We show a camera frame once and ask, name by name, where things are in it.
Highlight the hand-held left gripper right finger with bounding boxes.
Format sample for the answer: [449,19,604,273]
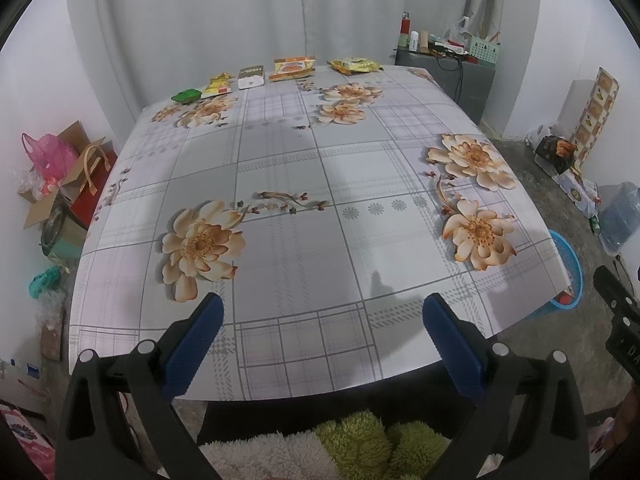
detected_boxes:
[422,292,591,480]

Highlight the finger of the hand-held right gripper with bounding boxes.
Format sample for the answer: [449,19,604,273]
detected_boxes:
[593,265,640,319]

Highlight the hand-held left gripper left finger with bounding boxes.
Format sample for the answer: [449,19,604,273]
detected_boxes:
[54,291,225,480]

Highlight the blue mesh basket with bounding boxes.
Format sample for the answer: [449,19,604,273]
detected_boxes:
[530,229,584,318]

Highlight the brick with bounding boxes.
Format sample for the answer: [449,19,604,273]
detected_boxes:
[40,310,66,361]

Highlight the dark snack box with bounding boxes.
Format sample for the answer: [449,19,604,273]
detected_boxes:
[534,135,576,176]

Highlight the teal container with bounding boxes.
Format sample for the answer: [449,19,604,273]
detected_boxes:
[47,240,83,266]

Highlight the teal plastic bag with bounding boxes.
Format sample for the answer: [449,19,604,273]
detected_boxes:
[27,266,62,302]

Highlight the red paper bag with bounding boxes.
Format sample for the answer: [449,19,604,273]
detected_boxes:
[70,187,108,228]

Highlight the metal pot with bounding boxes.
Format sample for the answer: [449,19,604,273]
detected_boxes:
[40,205,68,256]

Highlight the pink printed cloth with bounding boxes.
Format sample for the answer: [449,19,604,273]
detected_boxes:
[0,402,56,480]

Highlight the cardboard box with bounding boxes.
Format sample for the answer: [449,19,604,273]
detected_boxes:
[17,120,108,231]

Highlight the pink plastic bag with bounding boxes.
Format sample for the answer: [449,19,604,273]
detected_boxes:
[21,132,81,186]

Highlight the grey cabinet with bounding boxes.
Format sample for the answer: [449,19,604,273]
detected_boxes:
[392,47,497,126]

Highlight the yellow sachet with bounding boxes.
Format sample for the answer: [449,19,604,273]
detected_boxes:
[201,72,236,98]

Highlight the green dotted storage basket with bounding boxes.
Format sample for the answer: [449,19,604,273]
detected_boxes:
[467,35,502,68]

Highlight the small white box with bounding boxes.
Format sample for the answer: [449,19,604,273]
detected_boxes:
[237,63,265,90]

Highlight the orange flat box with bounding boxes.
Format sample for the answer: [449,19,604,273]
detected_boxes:
[269,55,317,82]

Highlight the small yellow snack packet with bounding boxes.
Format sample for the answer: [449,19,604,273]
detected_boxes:
[327,56,383,75]

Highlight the white plastic bag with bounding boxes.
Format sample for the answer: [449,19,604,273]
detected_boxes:
[450,16,478,43]

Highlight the white curtain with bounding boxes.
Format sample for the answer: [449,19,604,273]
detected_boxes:
[62,0,543,126]

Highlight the black cable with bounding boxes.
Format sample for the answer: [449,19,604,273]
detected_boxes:
[435,52,466,103]

